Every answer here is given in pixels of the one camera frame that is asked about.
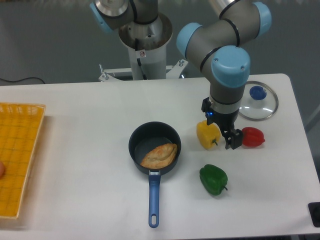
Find red bell pepper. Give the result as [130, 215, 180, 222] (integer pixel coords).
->
[242, 127, 265, 147]

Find black device at table edge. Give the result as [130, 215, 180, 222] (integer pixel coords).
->
[308, 202, 320, 228]

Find glass pot lid blue knob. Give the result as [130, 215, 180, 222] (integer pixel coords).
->
[237, 80, 279, 122]

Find yellow woven basket tray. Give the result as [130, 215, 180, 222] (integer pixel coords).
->
[0, 102, 46, 219]

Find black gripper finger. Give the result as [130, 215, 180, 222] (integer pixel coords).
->
[230, 129, 244, 150]
[221, 130, 232, 150]

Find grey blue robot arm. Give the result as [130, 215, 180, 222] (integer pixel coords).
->
[90, 0, 272, 149]

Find black cable on floor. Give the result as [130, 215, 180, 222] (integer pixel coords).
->
[0, 76, 47, 84]

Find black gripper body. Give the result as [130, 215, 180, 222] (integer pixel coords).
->
[201, 97, 238, 132]

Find baked pastry turnover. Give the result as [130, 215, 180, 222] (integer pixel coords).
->
[140, 143, 178, 170]

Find orange object in basket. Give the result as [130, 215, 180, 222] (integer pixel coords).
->
[0, 161, 6, 178]

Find yellow bell pepper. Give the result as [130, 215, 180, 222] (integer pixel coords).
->
[196, 120, 221, 150]

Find dark pot with blue handle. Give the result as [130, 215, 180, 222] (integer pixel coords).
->
[128, 121, 181, 228]

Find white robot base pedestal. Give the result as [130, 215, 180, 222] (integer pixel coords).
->
[99, 13, 189, 82]

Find green bell pepper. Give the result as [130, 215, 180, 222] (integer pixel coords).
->
[199, 164, 229, 196]

